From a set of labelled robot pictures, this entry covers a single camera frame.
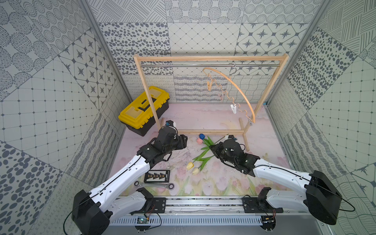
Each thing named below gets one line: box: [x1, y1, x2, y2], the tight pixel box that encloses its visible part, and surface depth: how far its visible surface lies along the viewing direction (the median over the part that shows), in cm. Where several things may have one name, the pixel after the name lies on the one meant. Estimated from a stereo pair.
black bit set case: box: [143, 169, 170, 183], surface depth 84 cm
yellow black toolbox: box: [118, 86, 170, 137], surface depth 95 cm
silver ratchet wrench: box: [134, 180, 175, 191], surface depth 82 cm
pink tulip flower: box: [196, 136, 214, 150], surface depth 99 cm
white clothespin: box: [230, 103, 237, 115], surface depth 78 cm
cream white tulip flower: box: [191, 155, 215, 176], surface depth 89 cm
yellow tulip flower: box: [186, 135, 227, 171], surface depth 81 cm
